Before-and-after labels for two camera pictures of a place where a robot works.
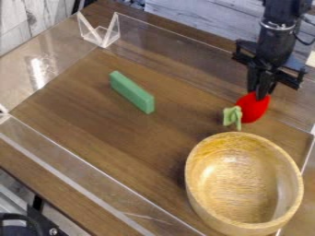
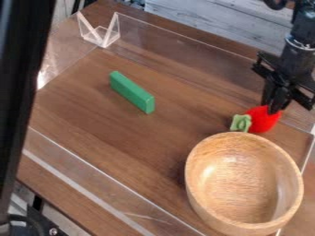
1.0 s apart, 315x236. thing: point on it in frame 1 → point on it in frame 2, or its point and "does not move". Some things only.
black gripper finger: (253, 74) → (270, 94)
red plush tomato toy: (249, 111) → (258, 121)
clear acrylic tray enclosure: (109, 99) does not move
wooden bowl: (243, 182) does not move
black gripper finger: (267, 81) → (281, 96)
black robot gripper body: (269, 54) → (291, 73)
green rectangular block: (133, 92) does not move
